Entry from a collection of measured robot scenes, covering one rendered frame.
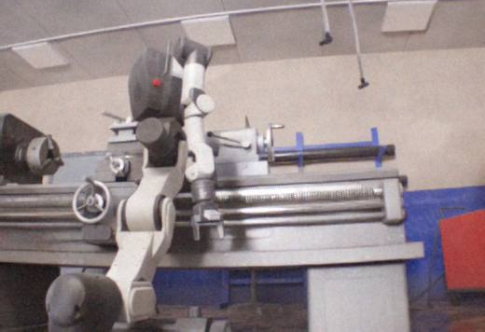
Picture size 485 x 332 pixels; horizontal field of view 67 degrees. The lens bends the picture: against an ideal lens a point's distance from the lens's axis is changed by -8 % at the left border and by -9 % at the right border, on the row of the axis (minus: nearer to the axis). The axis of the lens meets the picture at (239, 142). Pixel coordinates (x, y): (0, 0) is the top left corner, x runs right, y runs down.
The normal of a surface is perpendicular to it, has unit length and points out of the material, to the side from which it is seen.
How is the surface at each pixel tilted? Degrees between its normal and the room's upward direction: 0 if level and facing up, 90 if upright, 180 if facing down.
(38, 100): 90
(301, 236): 90
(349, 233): 90
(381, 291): 90
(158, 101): 111
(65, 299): 76
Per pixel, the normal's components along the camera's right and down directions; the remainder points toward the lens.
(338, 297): -0.15, -0.32
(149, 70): 0.56, -0.36
